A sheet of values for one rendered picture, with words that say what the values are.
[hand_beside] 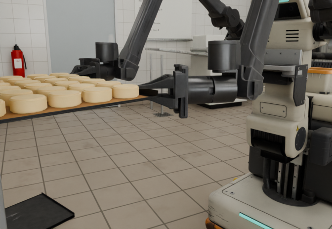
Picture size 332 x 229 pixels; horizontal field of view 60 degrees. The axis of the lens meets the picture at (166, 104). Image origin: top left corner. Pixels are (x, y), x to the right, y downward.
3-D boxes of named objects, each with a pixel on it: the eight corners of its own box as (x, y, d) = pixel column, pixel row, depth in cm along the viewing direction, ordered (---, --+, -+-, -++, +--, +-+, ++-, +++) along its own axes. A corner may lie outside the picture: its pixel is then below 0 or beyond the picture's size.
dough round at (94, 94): (80, 103, 47) (80, 91, 47) (84, 98, 52) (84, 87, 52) (111, 102, 48) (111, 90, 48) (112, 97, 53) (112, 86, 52)
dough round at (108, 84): (112, 95, 55) (112, 84, 55) (91, 93, 57) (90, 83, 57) (125, 91, 60) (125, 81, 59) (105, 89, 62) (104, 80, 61)
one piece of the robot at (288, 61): (251, 94, 138) (253, 48, 133) (310, 103, 118) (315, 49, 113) (231, 99, 127) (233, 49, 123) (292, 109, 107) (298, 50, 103)
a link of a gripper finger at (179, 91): (132, 69, 59) (176, 68, 60) (133, 104, 60) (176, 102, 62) (135, 72, 52) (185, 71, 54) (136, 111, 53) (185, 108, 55)
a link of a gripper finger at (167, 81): (132, 74, 59) (176, 73, 61) (133, 108, 60) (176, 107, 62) (135, 77, 52) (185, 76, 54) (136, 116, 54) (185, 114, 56)
